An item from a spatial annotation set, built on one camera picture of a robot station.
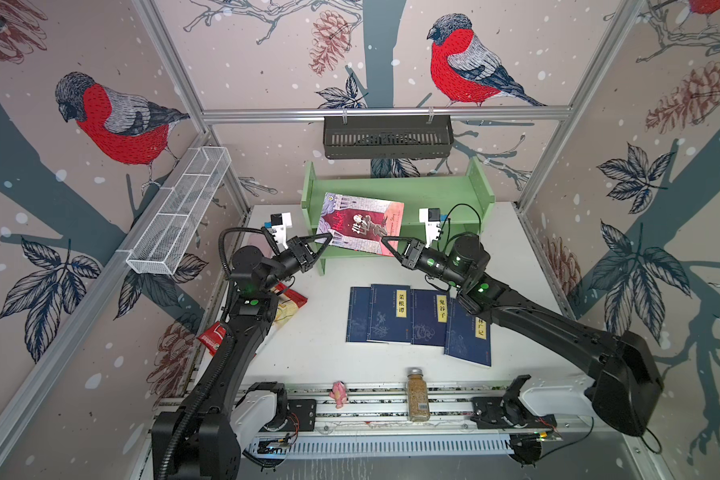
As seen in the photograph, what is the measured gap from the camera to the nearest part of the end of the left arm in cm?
62

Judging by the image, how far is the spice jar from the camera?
0.71m

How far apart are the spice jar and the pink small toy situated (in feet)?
0.55

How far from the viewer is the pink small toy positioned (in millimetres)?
758

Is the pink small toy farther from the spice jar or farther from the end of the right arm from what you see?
the end of the right arm
